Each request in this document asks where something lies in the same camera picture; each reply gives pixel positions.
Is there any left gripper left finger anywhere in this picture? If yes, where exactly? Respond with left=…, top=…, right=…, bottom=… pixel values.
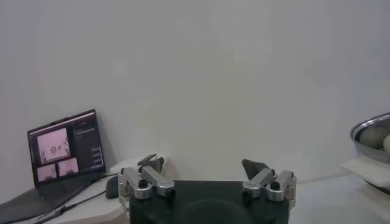
left=118, top=156, right=176, bottom=200

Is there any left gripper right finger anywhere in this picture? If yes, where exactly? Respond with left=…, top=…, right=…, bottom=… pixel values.
left=241, top=159, right=297, bottom=202

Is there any perforated steel steamer basket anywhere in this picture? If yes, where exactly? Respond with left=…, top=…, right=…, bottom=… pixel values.
left=350, top=111, right=390, bottom=164

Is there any small black white device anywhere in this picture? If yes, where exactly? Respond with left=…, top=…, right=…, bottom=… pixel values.
left=137, top=153, right=158, bottom=163

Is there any flat white box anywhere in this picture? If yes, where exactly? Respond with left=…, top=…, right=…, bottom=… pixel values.
left=109, top=155, right=167, bottom=176

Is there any black computer mouse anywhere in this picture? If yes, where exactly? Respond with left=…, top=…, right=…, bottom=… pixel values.
left=105, top=175, right=120, bottom=199

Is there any white side table with mouse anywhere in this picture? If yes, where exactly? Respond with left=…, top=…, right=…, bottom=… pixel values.
left=0, top=155, right=167, bottom=224

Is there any black laptop with pink windows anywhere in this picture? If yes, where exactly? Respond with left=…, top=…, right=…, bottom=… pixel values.
left=0, top=108, right=107, bottom=224

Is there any black laptop cable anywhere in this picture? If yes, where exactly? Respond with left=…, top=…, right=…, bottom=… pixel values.
left=33, top=190, right=107, bottom=223

